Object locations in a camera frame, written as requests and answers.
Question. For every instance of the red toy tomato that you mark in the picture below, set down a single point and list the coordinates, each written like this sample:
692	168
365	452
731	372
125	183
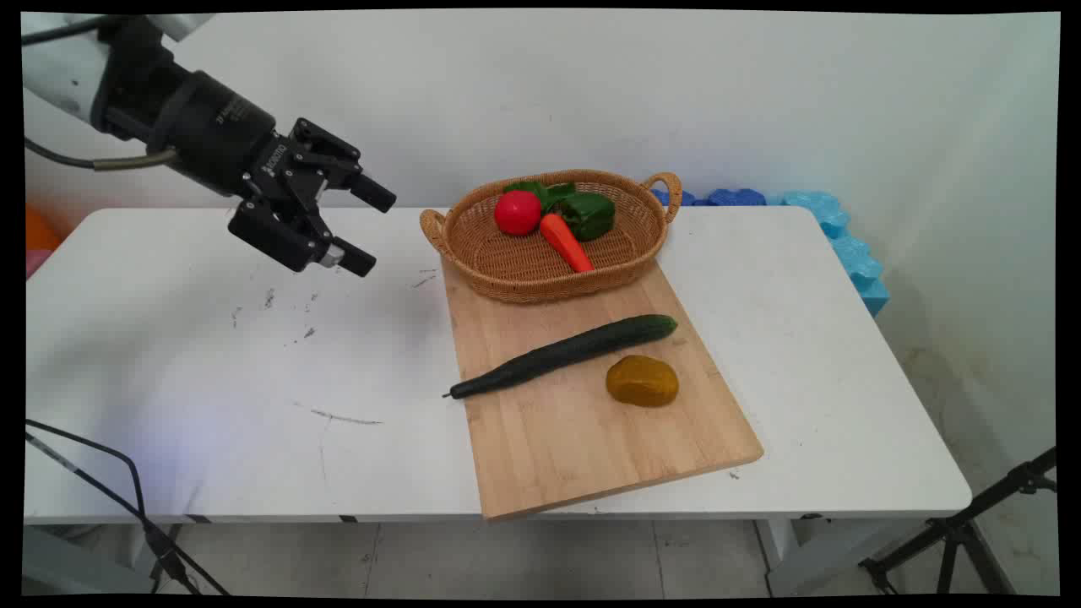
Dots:
517	212

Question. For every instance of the green toy leafy vegetable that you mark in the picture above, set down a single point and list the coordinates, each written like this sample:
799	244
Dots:
540	191

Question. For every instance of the black tripod stand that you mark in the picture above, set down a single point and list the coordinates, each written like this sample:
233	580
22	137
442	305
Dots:
958	532

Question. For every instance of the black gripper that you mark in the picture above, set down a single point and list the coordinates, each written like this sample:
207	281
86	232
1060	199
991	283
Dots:
220	127

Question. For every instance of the grey table foot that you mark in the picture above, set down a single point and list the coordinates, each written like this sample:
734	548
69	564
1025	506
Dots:
76	566

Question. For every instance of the yellow-brown toy potato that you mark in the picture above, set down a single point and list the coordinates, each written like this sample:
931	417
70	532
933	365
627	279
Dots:
642	381

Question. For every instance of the woven wicker basket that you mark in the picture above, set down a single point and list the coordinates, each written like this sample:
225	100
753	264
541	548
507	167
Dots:
524	257

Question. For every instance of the orange toy carrot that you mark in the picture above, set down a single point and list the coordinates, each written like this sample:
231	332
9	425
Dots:
566	242

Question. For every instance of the light blue foam mat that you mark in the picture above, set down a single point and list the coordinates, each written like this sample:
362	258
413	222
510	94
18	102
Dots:
853	253

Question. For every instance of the white table leg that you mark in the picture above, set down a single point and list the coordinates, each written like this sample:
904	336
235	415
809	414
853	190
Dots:
811	553

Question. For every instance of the dark blue foam piece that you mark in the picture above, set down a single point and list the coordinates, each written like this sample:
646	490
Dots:
676	198
736	198

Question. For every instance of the dark green toy cucumber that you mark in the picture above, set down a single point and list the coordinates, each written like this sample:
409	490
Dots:
566	351

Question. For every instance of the orange object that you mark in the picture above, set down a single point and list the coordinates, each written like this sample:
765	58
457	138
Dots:
40	230

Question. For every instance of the green toy bell pepper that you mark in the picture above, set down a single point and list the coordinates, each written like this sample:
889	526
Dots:
589	215

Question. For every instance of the wooden cutting board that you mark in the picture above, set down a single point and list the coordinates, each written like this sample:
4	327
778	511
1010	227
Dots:
591	431

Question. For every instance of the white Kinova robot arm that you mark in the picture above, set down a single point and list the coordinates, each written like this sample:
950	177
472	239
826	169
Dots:
55	72

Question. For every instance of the pink object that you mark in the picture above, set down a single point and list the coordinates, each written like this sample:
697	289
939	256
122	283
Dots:
35	262

